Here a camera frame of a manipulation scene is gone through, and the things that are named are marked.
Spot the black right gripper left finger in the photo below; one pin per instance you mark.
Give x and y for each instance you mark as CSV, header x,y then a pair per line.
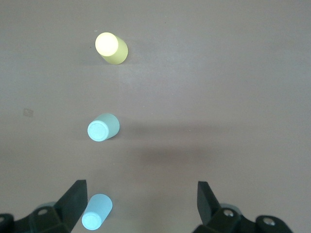
x,y
60,213

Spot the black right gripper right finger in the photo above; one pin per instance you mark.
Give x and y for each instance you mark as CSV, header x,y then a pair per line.
x,y
218,218

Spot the mint green plastic cup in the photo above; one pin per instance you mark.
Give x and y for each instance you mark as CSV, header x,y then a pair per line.
x,y
102,128

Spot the yellow plastic cup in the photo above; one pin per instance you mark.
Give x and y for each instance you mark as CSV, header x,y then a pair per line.
x,y
114,52

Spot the light blue plastic cup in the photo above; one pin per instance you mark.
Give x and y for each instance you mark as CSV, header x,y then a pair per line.
x,y
97,208

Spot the small square tape mark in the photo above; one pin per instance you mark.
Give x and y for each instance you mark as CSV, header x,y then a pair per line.
x,y
28,112

